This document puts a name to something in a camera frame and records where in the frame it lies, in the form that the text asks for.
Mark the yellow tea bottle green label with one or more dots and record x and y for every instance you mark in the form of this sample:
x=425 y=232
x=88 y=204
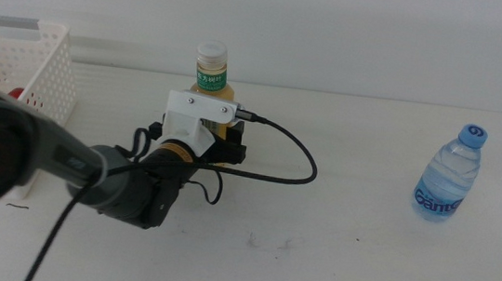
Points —
x=211 y=75

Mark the clear water bottle blue cap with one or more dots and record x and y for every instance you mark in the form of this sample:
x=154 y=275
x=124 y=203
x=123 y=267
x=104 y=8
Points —
x=448 y=180

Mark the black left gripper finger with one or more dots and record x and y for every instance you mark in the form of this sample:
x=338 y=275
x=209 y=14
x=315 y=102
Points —
x=236 y=134
x=155 y=130

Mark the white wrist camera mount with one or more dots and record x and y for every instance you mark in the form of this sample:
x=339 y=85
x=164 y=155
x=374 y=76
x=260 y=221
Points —
x=193 y=115

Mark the white perforated plastic basket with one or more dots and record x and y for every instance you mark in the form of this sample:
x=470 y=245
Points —
x=48 y=72

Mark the red cola can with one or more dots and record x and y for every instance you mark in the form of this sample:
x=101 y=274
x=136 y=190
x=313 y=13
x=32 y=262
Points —
x=15 y=92

